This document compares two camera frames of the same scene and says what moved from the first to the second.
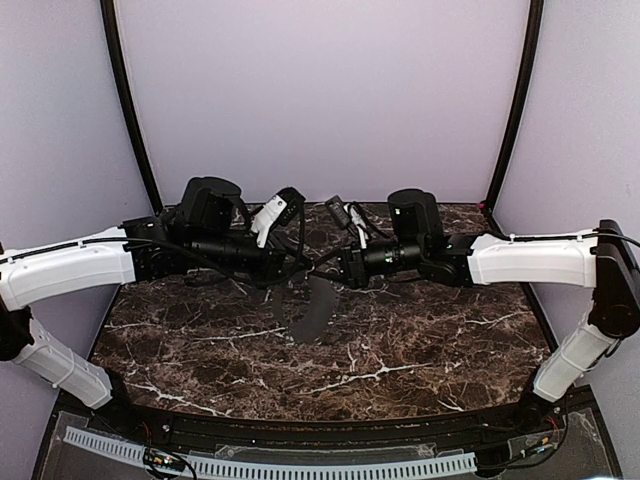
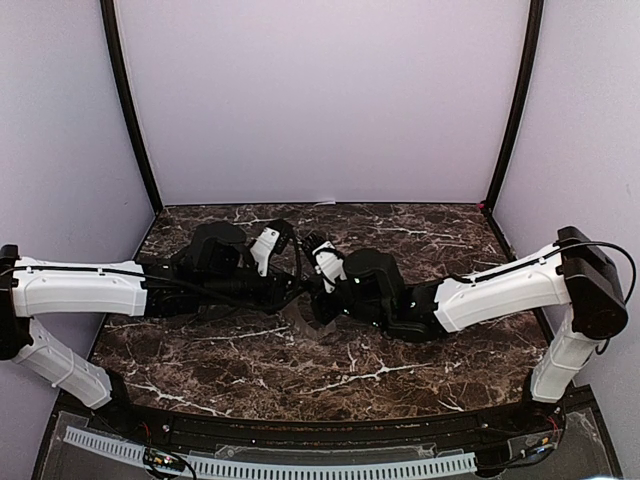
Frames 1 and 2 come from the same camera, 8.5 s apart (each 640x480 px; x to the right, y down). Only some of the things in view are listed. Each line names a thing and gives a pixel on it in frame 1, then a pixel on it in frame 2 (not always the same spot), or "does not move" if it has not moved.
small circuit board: x=163 y=460 does not move
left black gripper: x=274 y=267 to x=273 y=299
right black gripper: x=354 y=270 to x=323 y=313
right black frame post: x=535 y=17 does not move
